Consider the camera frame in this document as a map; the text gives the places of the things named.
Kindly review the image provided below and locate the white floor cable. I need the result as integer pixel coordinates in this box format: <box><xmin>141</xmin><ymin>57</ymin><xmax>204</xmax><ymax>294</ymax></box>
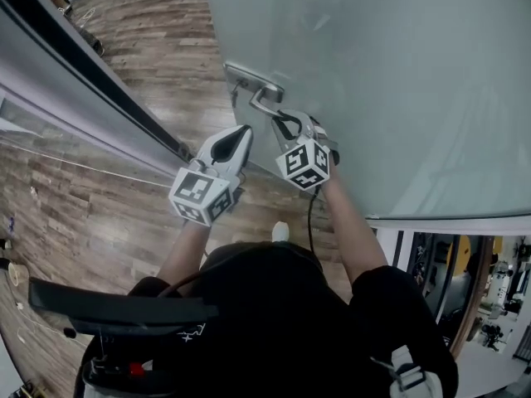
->
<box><xmin>15</xmin><ymin>300</ymin><xmax>55</xmax><ymax>343</ymax></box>

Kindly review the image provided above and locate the person's left forearm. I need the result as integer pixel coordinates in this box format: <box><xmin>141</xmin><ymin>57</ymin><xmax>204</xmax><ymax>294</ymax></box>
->
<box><xmin>159</xmin><ymin>220</ymin><xmax>212</xmax><ymax>289</ymax></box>

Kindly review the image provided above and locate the round yellow table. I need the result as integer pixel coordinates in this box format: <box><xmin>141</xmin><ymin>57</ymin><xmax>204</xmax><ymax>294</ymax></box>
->
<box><xmin>459</xmin><ymin>235</ymin><xmax>472</xmax><ymax>277</ymax></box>

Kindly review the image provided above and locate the person's right forearm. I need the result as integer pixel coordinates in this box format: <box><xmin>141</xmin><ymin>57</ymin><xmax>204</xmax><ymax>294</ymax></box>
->
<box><xmin>321</xmin><ymin>176</ymin><xmax>389</xmax><ymax>294</ymax></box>

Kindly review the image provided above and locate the frosted glass door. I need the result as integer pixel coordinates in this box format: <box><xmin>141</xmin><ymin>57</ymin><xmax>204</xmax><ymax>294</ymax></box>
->
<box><xmin>202</xmin><ymin>0</ymin><xmax>531</xmax><ymax>223</ymax></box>

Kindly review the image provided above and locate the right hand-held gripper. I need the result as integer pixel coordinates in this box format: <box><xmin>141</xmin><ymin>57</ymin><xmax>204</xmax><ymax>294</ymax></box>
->
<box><xmin>270</xmin><ymin>108</ymin><xmax>342</xmax><ymax>193</ymax></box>

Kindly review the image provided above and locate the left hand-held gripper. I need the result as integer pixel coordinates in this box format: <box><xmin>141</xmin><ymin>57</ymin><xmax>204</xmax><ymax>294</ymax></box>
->
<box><xmin>168</xmin><ymin>124</ymin><xmax>254</xmax><ymax>226</ymax></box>

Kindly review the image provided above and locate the black curved band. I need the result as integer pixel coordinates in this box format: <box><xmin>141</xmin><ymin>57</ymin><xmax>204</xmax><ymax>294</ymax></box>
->
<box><xmin>27</xmin><ymin>278</ymin><xmax>220</xmax><ymax>337</ymax></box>

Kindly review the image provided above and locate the silver metal door handle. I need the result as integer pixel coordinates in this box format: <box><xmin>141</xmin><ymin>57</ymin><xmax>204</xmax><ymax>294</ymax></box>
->
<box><xmin>223</xmin><ymin>61</ymin><xmax>287</xmax><ymax>118</ymax></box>

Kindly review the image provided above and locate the person's right hand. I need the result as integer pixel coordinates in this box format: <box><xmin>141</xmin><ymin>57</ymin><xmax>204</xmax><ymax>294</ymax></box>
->
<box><xmin>308</xmin><ymin>115</ymin><xmax>334</xmax><ymax>143</ymax></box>

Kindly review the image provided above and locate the person's black shirt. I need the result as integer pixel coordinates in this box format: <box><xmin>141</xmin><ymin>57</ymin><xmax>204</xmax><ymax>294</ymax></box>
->
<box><xmin>74</xmin><ymin>240</ymin><xmax>460</xmax><ymax>398</ymax></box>

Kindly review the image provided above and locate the black railing with wooden handrail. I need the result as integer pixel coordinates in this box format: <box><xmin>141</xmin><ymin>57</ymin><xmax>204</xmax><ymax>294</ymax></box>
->
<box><xmin>393</xmin><ymin>230</ymin><xmax>494</xmax><ymax>360</ymax></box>

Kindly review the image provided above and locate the white shoulder strap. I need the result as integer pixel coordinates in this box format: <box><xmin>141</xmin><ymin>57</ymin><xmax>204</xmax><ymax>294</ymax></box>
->
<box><xmin>371</xmin><ymin>344</ymin><xmax>439</xmax><ymax>398</ymax></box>

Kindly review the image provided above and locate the black chest-mounted device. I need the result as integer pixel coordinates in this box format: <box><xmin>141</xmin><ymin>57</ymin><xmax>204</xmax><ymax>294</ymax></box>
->
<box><xmin>80</xmin><ymin>357</ymin><xmax>167</xmax><ymax>398</ymax></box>

